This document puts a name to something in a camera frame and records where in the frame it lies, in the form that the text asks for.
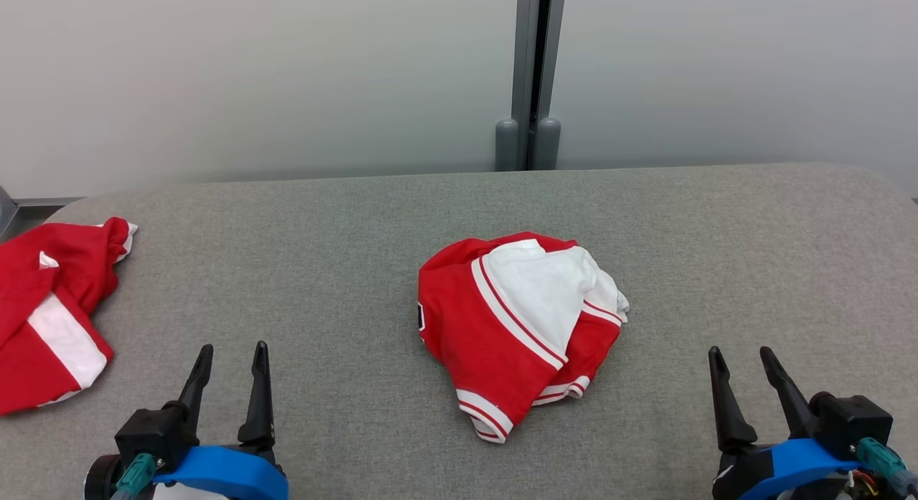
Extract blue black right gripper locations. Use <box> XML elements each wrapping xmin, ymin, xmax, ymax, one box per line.
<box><xmin>708</xmin><ymin>346</ymin><xmax>861</xmax><ymax>500</ymax></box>

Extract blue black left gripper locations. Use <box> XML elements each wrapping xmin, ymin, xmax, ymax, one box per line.
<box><xmin>85</xmin><ymin>341</ymin><xmax>289</xmax><ymax>500</ymax></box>

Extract red shorts with white stripe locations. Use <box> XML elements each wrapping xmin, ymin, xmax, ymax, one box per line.
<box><xmin>0</xmin><ymin>217</ymin><xmax>138</xmax><ymax>417</ymax></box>

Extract red jersey with number print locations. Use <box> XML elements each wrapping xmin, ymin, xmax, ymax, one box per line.
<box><xmin>417</xmin><ymin>232</ymin><xmax>630</xmax><ymax>444</ymax></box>

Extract grey fabric upholstered surface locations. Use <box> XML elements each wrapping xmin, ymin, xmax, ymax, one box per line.
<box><xmin>0</xmin><ymin>163</ymin><xmax>918</xmax><ymax>500</ymax></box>

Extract grey metal corner piece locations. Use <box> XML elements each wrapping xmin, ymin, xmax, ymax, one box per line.
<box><xmin>0</xmin><ymin>187</ymin><xmax>20</xmax><ymax>240</ymax></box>

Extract grey cylindrical bumper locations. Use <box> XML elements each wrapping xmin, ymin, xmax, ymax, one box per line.
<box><xmin>495</xmin><ymin>118</ymin><xmax>520</xmax><ymax>172</ymax></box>
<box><xmin>532</xmin><ymin>117</ymin><xmax>562</xmax><ymax>171</ymax></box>

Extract left cable with teal plug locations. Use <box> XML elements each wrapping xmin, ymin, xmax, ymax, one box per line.
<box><xmin>111</xmin><ymin>453</ymin><xmax>158</xmax><ymax>500</ymax></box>

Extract cable with teal plug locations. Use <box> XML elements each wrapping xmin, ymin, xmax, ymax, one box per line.
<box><xmin>111</xmin><ymin>453</ymin><xmax>158</xmax><ymax>500</ymax></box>
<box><xmin>856</xmin><ymin>437</ymin><xmax>918</xmax><ymax>495</ymax></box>

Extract right cable with teal plug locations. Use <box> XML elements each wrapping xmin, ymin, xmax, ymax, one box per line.
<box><xmin>856</xmin><ymin>437</ymin><xmax>918</xmax><ymax>495</ymax></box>

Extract grey metal door frame post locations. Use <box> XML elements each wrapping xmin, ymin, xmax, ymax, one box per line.
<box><xmin>511</xmin><ymin>0</ymin><xmax>567</xmax><ymax>171</ymax></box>

